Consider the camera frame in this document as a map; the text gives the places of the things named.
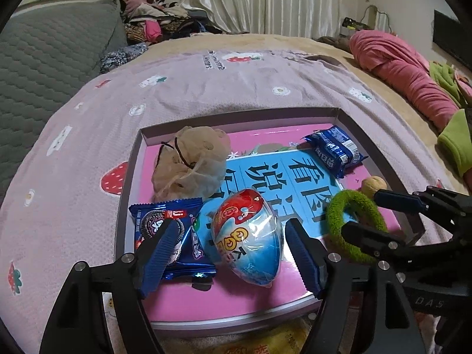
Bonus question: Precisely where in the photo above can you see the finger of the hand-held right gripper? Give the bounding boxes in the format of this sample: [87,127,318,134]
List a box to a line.
[372,187,443,217]
[341,222,410,266]

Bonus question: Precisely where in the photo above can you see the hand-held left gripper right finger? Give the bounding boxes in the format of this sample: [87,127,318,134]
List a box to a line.
[286,218,425,354]

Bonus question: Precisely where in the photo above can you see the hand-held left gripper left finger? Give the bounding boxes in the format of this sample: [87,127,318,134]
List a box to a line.
[39,218,176,354]

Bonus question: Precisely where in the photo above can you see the green fluffy hair scrunchie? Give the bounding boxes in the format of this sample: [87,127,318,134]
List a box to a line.
[325,190,388,264]

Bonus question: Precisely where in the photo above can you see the blue cookie packet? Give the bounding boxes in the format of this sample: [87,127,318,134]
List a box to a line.
[128,197,218,283]

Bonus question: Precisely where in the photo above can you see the blue and red toy egg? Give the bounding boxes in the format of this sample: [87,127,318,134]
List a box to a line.
[204,188,286,287]

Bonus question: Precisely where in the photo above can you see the pink shallow cardboard box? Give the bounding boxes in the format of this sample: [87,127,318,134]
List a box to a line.
[116,107,425,332]

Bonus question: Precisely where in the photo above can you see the small blue snack packet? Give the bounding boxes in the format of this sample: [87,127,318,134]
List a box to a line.
[304,125,369,178]

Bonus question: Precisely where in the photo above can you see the green fleece cloth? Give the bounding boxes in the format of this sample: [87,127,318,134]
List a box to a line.
[428,61,472,178]

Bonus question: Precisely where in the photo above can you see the yellow snack packet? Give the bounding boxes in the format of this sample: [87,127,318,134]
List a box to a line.
[217,321,314,354]

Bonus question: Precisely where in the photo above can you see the beige mesh pouch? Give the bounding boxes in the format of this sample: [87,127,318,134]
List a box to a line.
[152,126,231,203]

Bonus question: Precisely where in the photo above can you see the pink rolled blanket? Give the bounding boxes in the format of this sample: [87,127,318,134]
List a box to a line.
[348,30,461,131]

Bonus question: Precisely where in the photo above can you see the brown cloth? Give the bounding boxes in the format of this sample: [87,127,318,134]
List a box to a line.
[316,35,355,61]

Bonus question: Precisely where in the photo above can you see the pink printed blanket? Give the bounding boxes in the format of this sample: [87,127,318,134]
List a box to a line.
[0,50,443,354]

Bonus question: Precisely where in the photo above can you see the black television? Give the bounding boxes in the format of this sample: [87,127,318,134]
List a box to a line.
[433,9,472,67]

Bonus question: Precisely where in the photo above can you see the dark floral cloth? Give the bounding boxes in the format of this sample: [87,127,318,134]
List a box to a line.
[99,42,150,74]

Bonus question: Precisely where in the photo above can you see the grey quilted sofa cover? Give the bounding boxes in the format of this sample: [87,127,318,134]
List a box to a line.
[0,0,128,200]

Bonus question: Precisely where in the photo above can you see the cream curtains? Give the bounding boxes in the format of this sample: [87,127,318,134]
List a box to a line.
[181,0,364,39]

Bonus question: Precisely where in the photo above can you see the pile of clothes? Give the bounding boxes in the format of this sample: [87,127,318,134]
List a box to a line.
[118,0,229,43]

